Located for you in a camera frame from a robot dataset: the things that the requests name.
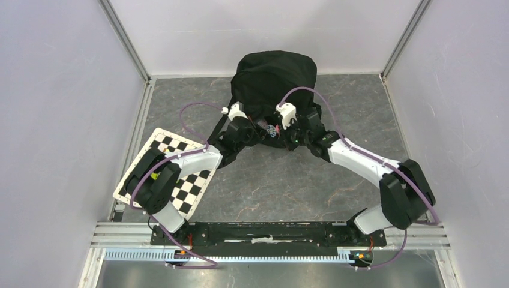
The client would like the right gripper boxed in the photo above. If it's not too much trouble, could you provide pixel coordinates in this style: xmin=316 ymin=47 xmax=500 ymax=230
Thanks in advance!
xmin=277 ymin=117 xmax=310 ymax=152

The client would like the black student backpack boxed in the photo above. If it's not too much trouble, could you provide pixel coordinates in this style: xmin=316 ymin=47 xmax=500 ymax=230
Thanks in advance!
xmin=208 ymin=50 xmax=321 ymax=148

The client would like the blue lidded round tub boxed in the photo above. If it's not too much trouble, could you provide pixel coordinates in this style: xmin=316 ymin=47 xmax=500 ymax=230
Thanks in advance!
xmin=266 ymin=125 xmax=279 ymax=138

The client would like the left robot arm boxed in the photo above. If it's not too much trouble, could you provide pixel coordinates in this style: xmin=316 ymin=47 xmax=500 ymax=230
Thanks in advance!
xmin=121 ymin=117 xmax=268 ymax=245

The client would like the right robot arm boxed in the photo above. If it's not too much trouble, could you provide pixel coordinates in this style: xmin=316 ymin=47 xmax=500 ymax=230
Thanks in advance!
xmin=276 ymin=103 xmax=435 ymax=245

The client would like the checkered chess board mat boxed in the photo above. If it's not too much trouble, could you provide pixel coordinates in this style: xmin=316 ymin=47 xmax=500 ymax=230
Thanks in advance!
xmin=113 ymin=128 xmax=221 ymax=224

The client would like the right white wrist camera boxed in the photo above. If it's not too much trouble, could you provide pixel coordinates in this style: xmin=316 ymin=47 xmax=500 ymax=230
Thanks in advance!
xmin=276 ymin=103 xmax=297 ymax=130

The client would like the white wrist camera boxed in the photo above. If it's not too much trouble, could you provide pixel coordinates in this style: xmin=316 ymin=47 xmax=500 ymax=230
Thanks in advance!
xmin=221 ymin=101 xmax=248 ymax=121
xmin=276 ymin=103 xmax=297 ymax=130

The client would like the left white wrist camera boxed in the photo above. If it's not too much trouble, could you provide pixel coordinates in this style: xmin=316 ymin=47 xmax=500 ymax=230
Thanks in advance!
xmin=221 ymin=101 xmax=248 ymax=121

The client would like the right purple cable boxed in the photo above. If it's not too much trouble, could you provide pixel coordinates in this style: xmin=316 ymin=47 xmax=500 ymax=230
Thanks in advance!
xmin=278 ymin=86 xmax=440 ymax=271

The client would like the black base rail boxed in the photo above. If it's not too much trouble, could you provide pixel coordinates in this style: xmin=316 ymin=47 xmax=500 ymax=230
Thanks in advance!
xmin=172 ymin=222 xmax=387 ymax=257

